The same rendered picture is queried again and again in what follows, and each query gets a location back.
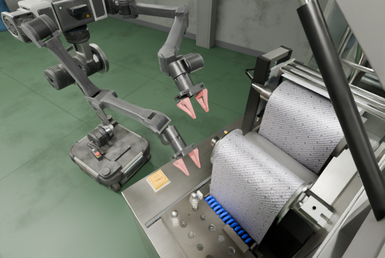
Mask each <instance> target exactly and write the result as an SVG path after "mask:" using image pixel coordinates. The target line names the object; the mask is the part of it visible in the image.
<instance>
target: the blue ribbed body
mask: <svg viewBox="0 0 385 258"><path fill-rule="evenodd" d="M207 200H208V205H210V204H211V205H210V207H211V208H213V207H214V209H213V211H216V210H217V212H216V214H217V215H219V214H220V216H219V217H220V218H222V217H223V219H222V221H223V222H225V221H227V222H226V223H225V224H229V225H230V227H231V228H233V230H234V231H235V232H236V234H237V235H239V236H240V238H241V239H242V240H243V241H244V243H245V244H247V246H248V247H249V249H250V248H251V246H252V245H253V244H252V242H253V239H252V238H249V235H248V234H245V231H244V230H242V228H241V226H238V223H237V222H235V220H234V219H233V218H232V219H231V215H229V214H228V212H226V211H225V209H224V208H222V205H220V204H219V202H216V199H215V198H213V196H207V197H206V198H205V201H207Z"/></svg>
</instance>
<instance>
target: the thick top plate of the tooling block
mask: <svg viewBox="0 0 385 258"><path fill-rule="evenodd" d="M192 192H196V193H197V191H196V190H194V191H192ZM192 192H191V193H192ZM191 193H190V194H189V195H187V196H186V197H185V198H183V199H182V200H180V201H179V202H178V203H177V204H175V205H174V206H173V207H171V208H170V209H169V210H167V211H166V212H164V213H163V214H162V215H161V219H162V223H163V225H164V226H165V228H166V229H167V231H168V232H169V234H170V235H171V237H172V238H173V239H174V241H175V242H176V244H177V246H178V247H179V249H180V250H181V251H182V253H183V254H184V256H185V257H186V258H255V257H254V256H253V255H252V254H251V252H250V251H249V250H248V251H247V252H246V253H245V254H244V255H243V254H242V253H241V252H240V250H239V249H238V248H237V247H236V246H235V245H234V244H233V242H232V241H231V240H230V239H229V238H228V237H227V235H226V234H225V233H224V232H223V230H222V228H223V227H224V226H225V225H226V224H225V223H224V222H223V221H222V220H221V218H220V217H219V216H218V215H217V214H216V212H215V211H213V209H212V208H211V207H210V206H209V205H208V203H207V202H206V201H205V200H204V199H203V198H202V199H201V200H200V198H199V202H198V203H197V204H195V205H193V204H191V203H190V201H189V198H190V195H191ZM173 210H176V211H177V212H178V213H179V215H180V220H179V222H178V223H176V224H174V223H172V222H171V221H170V215H171V212H172V211H173Z"/></svg>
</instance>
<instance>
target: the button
mask: <svg viewBox="0 0 385 258"><path fill-rule="evenodd" d="M148 180H149V182H150V183H151V185H152V186H153V187H154V189H155V190H158V189H159V188H160V187H162V186H163V185H165V184H166V183H168V178H167V177H166V176H165V175H164V174H163V172H162V171H161V170H159V171H157V172H155V173H154V174H153V175H151V176H149V177H148Z"/></svg>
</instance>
